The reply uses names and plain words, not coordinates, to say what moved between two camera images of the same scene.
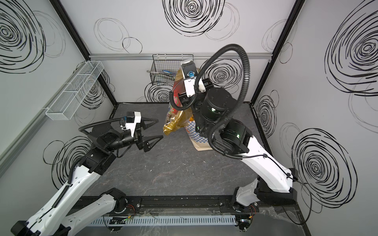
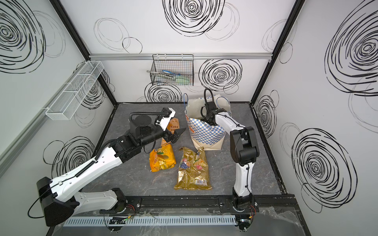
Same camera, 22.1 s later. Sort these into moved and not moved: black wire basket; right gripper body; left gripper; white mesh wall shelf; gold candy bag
Moved: left gripper; right gripper body; gold candy bag
Not moved: white mesh wall shelf; black wire basket
